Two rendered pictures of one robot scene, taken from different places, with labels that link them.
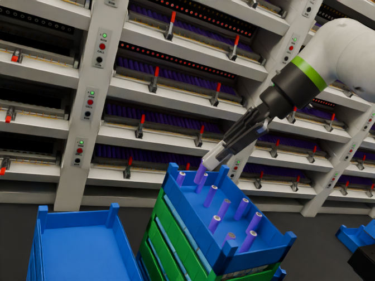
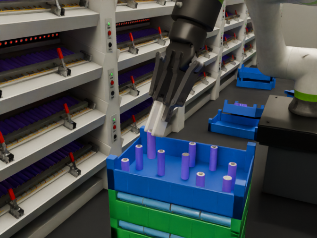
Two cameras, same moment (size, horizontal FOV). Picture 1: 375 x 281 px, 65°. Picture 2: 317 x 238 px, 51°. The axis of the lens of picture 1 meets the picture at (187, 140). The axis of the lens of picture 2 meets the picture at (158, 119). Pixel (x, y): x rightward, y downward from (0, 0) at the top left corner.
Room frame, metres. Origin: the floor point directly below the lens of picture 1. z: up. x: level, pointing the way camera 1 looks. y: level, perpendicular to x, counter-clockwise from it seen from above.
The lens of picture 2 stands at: (0.10, 0.28, 0.83)
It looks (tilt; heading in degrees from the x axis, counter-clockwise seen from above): 22 degrees down; 327
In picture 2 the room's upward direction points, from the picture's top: straight up
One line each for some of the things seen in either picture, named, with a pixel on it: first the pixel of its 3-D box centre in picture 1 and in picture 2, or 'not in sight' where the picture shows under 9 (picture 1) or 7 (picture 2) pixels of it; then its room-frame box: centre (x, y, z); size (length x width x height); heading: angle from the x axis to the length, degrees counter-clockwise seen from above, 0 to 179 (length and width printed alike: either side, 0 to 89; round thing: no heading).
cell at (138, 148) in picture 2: (201, 182); (139, 157); (0.74, -0.08, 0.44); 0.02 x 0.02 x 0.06
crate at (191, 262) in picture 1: (211, 232); (183, 193); (0.64, -0.14, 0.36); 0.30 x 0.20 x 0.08; 36
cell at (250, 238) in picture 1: (248, 243); (231, 175); (0.55, -0.21, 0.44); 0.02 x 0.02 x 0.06
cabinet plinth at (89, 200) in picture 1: (256, 198); (135, 144); (1.54, -0.50, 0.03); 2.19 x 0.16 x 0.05; 119
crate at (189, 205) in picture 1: (222, 209); (184, 165); (0.64, -0.14, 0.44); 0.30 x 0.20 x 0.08; 36
